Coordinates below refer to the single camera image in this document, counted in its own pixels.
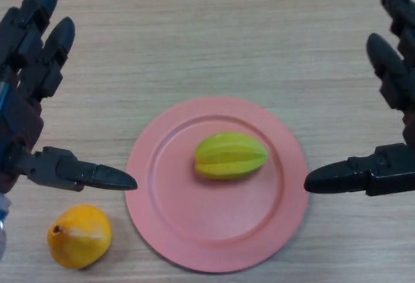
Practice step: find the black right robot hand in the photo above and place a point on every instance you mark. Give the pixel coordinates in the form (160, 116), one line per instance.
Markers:
(392, 172)

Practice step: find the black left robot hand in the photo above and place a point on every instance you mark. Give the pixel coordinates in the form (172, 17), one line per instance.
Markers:
(19, 75)

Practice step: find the yellow green starfruit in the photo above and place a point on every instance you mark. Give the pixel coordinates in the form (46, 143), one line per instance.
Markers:
(230, 156)

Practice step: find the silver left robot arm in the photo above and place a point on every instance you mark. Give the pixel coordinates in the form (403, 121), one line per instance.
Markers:
(2, 231)

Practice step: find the pink round plate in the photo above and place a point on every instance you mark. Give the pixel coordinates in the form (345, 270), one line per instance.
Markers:
(214, 218)

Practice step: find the orange pear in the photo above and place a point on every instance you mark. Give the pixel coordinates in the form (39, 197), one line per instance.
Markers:
(79, 237)

